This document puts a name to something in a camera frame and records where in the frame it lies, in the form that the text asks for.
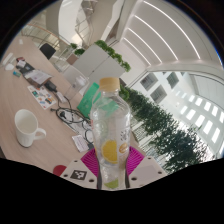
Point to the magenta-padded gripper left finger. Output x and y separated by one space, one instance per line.
78 171

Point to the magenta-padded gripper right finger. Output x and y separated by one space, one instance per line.
146 168

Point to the clear lemon-label drink bottle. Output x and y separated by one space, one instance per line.
110 133

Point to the small white printed card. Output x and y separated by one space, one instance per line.
80 143

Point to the row of tall green plants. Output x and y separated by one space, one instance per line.
166 133

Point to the white ceramic mug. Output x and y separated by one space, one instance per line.
26 128

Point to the green shopping bag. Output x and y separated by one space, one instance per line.
87 101

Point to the colourful sticker sheet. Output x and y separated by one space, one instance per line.
41 97

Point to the clear plastic tumbler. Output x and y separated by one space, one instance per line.
76 87

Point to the open paper notebook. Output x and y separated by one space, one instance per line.
38 77

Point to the white planter box with plants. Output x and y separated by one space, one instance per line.
96 65

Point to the black office chair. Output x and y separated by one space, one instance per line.
47 51

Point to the group of ceiling light strips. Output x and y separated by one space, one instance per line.
163 26

